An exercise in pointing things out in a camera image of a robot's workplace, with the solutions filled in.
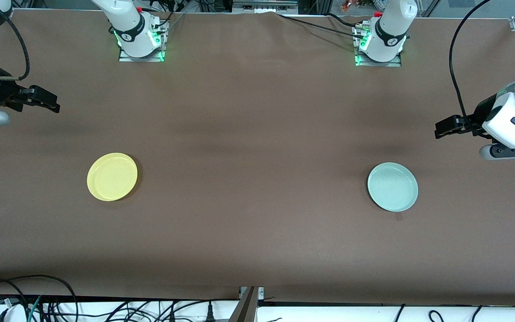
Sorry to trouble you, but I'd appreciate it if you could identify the brown table cover cloth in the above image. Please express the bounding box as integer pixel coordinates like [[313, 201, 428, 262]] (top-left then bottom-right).
[[0, 9, 515, 307]]

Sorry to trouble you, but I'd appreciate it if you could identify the pale green plastic plate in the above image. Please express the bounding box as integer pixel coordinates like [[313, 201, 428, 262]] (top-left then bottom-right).
[[367, 162, 418, 212]]

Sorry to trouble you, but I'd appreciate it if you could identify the grey socket strip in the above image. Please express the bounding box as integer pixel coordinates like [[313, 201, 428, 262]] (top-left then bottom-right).
[[232, 0, 298, 14]]

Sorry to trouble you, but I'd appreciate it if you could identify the black looped floor cable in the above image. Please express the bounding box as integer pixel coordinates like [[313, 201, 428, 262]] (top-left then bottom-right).
[[0, 275, 79, 322]]

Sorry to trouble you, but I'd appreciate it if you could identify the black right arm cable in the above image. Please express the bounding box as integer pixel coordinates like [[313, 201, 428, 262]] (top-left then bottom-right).
[[0, 11, 31, 81]]

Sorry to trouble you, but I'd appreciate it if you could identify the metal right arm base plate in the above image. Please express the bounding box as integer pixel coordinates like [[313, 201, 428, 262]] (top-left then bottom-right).
[[119, 20, 169, 62]]

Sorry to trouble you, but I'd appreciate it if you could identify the short black table cable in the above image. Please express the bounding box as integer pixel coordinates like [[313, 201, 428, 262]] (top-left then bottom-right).
[[328, 13, 371, 30]]

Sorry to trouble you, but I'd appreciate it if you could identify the long black table cable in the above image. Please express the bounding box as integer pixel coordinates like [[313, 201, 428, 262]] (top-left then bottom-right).
[[278, 13, 365, 38]]

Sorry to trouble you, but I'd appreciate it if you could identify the aluminium profile post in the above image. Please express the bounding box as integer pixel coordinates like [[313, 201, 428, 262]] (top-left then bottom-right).
[[228, 286, 265, 322]]

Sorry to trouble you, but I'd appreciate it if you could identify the yellow plastic plate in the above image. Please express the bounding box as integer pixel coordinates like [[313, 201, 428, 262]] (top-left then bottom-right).
[[87, 153, 138, 202]]

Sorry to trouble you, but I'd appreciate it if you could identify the green cable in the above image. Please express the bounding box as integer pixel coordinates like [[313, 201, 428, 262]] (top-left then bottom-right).
[[27, 295, 43, 322]]

